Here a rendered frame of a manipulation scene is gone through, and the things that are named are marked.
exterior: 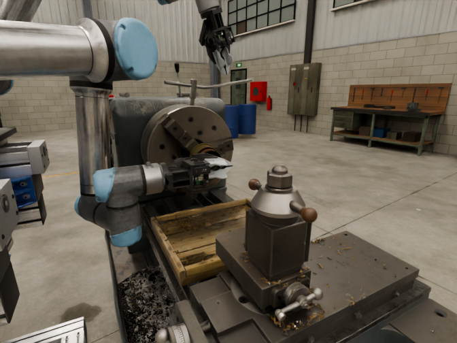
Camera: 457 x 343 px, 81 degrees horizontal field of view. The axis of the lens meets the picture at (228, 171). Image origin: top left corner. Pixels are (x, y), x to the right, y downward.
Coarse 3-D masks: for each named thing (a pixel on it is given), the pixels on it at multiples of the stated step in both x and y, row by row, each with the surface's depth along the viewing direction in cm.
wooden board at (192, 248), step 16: (208, 208) 92; (224, 208) 95; (240, 208) 95; (160, 224) 84; (176, 224) 84; (208, 224) 84; (224, 224) 84; (240, 224) 84; (160, 240) 73; (176, 240) 75; (192, 240) 75; (208, 240) 75; (176, 256) 64; (192, 256) 68; (208, 256) 68; (176, 272) 61; (192, 272) 60; (208, 272) 62
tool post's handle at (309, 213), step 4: (292, 200) 37; (292, 204) 36; (296, 204) 36; (292, 208) 36; (296, 208) 35; (300, 208) 35; (304, 208) 34; (308, 208) 34; (312, 208) 34; (300, 212) 35; (304, 212) 34; (308, 212) 33; (312, 212) 33; (316, 212) 33; (304, 216) 33; (308, 216) 33; (312, 216) 33; (316, 216) 33; (304, 220) 34; (308, 220) 33; (312, 220) 33
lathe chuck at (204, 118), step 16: (160, 112) 93; (176, 112) 87; (192, 112) 90; (208, 112) 92; (160, 128) 86; (192, 128) 91; (208, 128) 94; (224, 128) 96; (144, 144) 90; (160, 144) 88; (176, 144) 90; (144, 160) 94; (160, 160) 89; (192, 192) 97
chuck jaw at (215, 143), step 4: (216, 140) 97; (220, 140) 96; (224, 140) 95; (228, 140) 94; (232, 140) 95; (212, 144) 92; (216, 144) 91; (220, 144) 91; (224, 144) 94; (228, 144) 95; (232, 144) 95; (216, 148) 88; (220, 148) 91; (224, 148) 94; (228, 148) 95; (232, 148) 95; (220, 152) 91; (224, 152) 92
